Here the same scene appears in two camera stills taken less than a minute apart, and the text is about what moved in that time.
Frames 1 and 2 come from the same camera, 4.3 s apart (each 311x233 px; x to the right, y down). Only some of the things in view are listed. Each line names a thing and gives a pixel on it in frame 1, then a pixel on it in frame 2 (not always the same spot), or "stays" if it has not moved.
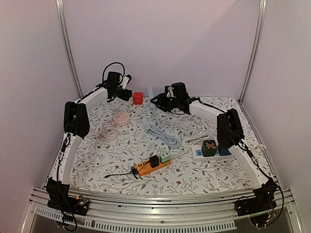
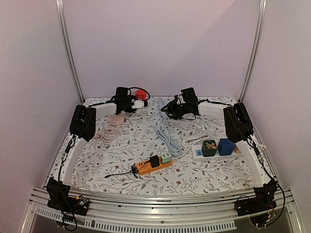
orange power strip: (145, 168) stays
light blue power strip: (170, 140) → (164, 131)
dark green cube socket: (209, 148) stays
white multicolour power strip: (197, 155) stays
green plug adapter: (164, 157) stays
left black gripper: (127, 95) → (132, 111)
